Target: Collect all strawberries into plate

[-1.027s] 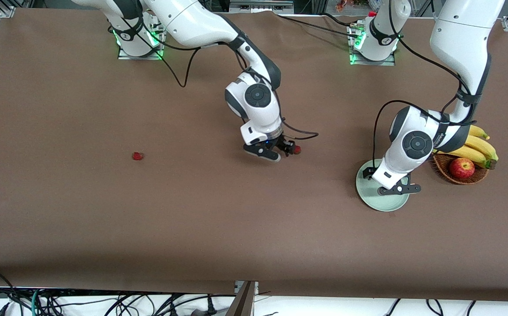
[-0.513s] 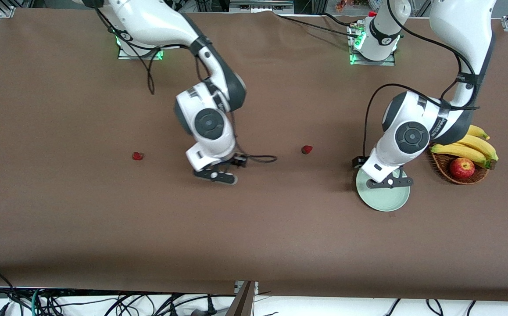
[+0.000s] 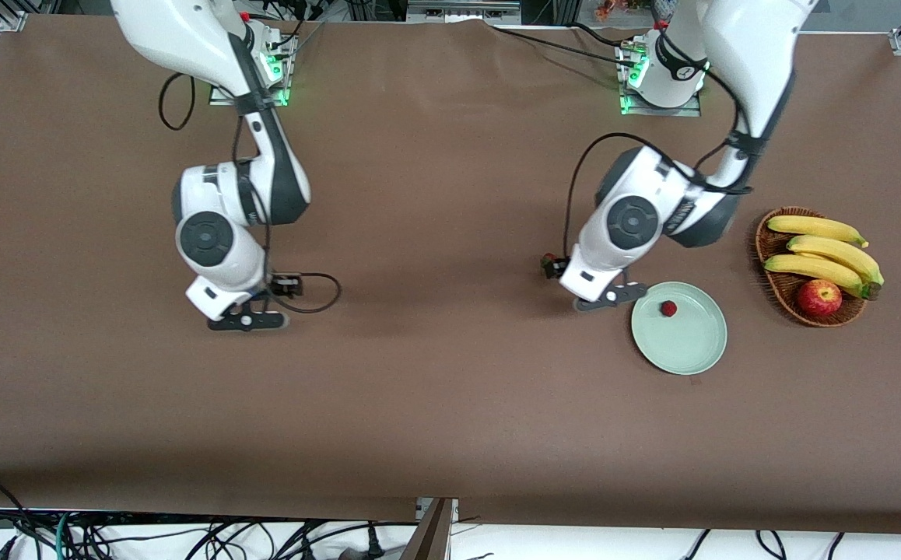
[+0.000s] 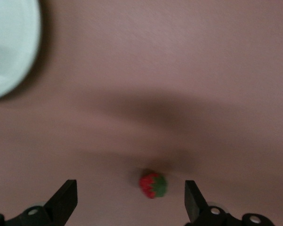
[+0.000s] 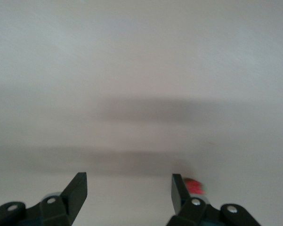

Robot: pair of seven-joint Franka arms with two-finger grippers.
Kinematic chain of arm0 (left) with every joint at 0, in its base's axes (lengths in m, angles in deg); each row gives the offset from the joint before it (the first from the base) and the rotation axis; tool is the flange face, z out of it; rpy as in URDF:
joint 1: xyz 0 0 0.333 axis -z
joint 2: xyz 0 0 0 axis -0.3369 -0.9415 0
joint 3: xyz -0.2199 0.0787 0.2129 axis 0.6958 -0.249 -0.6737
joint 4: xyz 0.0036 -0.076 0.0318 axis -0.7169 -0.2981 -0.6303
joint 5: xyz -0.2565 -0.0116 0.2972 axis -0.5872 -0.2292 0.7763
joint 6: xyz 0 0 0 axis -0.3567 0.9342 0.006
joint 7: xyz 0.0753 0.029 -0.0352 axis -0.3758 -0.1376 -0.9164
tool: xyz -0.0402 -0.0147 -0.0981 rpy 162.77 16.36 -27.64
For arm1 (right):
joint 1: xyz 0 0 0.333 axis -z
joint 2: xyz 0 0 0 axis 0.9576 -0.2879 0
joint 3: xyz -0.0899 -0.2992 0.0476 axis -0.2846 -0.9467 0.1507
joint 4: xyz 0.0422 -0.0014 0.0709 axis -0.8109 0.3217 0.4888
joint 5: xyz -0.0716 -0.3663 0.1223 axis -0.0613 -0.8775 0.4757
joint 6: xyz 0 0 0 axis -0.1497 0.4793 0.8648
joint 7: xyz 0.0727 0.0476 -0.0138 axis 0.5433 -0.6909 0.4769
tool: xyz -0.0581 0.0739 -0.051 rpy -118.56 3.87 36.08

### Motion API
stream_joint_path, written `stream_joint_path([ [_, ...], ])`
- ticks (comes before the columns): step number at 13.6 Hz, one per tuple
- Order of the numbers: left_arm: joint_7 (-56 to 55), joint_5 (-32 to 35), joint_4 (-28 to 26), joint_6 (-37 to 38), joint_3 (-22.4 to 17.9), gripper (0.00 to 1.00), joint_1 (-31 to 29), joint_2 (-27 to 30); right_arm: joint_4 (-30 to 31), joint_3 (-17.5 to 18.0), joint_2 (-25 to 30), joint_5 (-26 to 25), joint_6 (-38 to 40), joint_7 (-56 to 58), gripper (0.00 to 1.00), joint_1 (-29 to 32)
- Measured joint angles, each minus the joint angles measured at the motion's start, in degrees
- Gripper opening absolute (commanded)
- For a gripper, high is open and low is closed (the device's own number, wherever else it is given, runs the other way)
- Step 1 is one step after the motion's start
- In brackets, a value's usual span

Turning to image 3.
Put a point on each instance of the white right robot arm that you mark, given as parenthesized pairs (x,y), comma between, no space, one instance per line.
(209,241)

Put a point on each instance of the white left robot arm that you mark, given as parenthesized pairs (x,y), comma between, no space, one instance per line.
(629,222)

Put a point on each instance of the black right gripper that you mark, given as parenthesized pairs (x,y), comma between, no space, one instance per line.
(285,285)

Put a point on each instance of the red apple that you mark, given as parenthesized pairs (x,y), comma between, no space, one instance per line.
(819,298)

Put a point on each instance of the colourful background object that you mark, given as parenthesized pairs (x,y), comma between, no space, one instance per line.
(610,9)

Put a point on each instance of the pale green plate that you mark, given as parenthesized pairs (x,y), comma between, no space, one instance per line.
(680,330)

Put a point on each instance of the yellow banana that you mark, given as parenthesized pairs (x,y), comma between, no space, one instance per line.
(812,227)
(808,267)
(839,253)

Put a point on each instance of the brown wicker basket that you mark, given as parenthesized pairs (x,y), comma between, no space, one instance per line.
(781,292)

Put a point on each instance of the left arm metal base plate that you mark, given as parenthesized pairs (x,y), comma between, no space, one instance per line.
(684,111)

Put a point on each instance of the black power plug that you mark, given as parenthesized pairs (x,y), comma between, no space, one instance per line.
(373,544)

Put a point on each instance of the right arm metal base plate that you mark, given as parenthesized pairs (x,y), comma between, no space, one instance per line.
(219,97)

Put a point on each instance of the silver background equipment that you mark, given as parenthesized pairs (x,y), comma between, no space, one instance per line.
(458,12)

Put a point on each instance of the brown table cover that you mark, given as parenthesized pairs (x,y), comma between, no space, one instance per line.
(419,404)

